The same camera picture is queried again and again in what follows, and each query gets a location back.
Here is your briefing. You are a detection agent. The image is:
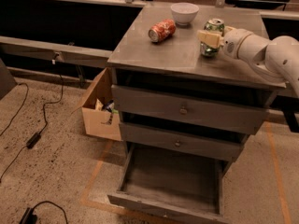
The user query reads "bottom grey open drawer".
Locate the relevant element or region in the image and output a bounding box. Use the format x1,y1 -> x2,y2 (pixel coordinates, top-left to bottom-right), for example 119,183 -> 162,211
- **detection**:
108,144 -> 230,224

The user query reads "middle grey drawer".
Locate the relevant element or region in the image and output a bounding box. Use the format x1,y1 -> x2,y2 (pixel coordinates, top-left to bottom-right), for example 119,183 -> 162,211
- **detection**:
120,120 -> 249,161

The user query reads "orange soda can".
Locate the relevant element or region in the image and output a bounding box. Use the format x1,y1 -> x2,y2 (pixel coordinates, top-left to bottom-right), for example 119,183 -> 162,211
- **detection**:
148,19 -> 176,43

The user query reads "top grey drawer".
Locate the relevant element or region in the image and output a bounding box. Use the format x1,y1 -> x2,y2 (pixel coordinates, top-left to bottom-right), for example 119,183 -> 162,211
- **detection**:
111,85 -> 268,134

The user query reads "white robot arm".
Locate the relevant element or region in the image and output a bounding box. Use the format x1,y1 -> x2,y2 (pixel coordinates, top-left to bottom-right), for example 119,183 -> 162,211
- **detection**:
197,27 -> 299,96

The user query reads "grey drawer cabinet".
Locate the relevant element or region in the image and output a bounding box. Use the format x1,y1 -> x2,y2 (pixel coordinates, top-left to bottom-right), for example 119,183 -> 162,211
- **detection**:
108,3 -> 285,224

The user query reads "white bowl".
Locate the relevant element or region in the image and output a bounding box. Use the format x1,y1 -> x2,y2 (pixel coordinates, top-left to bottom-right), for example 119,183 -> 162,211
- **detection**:
171,3 -> 199,25

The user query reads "thin black floor cable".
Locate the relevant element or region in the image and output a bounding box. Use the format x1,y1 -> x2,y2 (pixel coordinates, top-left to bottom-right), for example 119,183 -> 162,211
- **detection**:
0,82 -> 30,137

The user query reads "green soda can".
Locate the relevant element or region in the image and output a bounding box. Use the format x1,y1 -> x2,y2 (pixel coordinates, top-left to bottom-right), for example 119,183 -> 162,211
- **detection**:
200,18 -> 224,57

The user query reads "black item in box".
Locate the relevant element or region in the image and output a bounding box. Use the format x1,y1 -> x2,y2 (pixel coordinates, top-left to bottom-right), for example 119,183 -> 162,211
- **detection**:
102,100 -> 115,125

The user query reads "black power adapter cable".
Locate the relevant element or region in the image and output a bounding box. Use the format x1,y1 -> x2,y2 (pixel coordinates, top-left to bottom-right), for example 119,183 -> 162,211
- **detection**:
0,51 -> 65,183

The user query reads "black power brick bottom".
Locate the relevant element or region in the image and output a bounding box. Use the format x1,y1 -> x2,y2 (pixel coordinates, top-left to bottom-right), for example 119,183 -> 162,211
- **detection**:
19,201 -> 68,224

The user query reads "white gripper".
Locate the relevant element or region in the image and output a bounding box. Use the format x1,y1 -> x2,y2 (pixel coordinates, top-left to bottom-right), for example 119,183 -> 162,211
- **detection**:
197,26 -> 252,59

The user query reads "cardboard box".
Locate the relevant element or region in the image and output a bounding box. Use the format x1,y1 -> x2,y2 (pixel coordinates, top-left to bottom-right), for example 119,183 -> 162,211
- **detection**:
74,68 -> 121,141

